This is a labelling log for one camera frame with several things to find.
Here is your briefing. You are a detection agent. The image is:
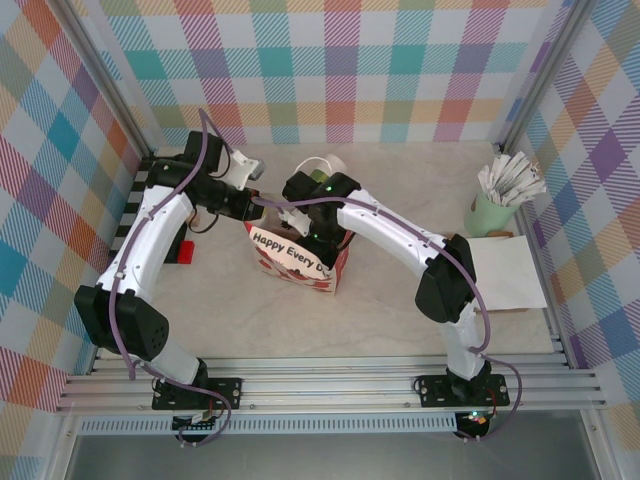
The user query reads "red white paper gift bag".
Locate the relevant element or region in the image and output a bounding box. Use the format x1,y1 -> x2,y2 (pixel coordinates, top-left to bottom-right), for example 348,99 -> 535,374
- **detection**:
243,157 -> 352,297

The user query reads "white paper napkin stack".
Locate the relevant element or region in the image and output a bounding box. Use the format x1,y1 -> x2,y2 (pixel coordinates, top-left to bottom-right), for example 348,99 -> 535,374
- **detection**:
464,234 -> 549,312

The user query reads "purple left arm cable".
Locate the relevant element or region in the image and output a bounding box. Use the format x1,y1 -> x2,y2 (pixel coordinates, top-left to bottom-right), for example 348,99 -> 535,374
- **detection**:
110,107 -> 234,449

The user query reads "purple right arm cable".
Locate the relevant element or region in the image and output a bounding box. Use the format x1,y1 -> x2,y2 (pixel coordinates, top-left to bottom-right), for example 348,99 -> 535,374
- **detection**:
251,196 -> 526,444

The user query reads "brown napkin tray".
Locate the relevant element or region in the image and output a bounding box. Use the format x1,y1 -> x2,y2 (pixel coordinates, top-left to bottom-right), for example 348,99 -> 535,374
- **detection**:
447,229 -> 531,316

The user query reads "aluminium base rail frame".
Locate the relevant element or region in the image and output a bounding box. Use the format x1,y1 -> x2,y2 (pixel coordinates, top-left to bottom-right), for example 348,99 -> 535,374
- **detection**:
54,352 -> 609,414

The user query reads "mint green holder cup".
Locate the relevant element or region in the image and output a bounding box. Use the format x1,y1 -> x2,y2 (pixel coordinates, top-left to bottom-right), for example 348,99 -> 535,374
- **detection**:
465,192 -> 519,237

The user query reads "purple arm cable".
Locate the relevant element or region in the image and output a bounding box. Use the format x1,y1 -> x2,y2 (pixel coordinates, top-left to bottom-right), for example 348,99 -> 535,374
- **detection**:
110,107 -> 234,449
251,196 -> 526,444

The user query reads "small lit circuit board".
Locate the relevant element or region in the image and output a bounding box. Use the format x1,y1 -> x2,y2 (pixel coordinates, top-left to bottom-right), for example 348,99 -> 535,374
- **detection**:
458,408 -> 496,432

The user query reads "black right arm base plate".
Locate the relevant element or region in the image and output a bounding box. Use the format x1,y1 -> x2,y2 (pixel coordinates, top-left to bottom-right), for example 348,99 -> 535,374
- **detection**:
414,374 -> 511,409

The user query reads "grey metal sheet panel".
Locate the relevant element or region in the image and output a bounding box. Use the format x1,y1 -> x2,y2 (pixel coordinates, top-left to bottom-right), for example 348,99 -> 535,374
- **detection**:
64,433 -> 601,480

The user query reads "white paper sachet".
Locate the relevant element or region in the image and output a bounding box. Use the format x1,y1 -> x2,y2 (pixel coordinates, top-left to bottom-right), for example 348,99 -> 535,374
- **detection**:
492,153 -> 509,201
502,152 -> 529,204
509,177 -> 547,207
477,167 -> 499,204
507,162 -> 541,205

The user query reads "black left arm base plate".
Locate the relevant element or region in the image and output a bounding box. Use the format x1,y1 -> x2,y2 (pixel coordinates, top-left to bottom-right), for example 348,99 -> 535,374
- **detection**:
151,377 -> 245,412

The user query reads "slotted white cable duct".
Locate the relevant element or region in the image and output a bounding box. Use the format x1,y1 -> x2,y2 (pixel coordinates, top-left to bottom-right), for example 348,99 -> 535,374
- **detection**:
79,418 -> 459,435

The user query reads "black grey checkered board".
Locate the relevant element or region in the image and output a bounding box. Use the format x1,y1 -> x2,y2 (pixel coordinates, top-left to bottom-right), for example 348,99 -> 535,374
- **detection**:
110,156 -> 199,265

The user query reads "aluminium corner post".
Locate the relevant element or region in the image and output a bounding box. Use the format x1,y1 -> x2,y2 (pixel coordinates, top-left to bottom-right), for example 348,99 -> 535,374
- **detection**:
497,0 -> 596,156
49,0 -> 156,161

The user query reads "green paper cup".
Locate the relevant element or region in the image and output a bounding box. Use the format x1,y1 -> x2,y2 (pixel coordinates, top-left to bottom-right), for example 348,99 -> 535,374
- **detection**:
308,153 -> 349,184

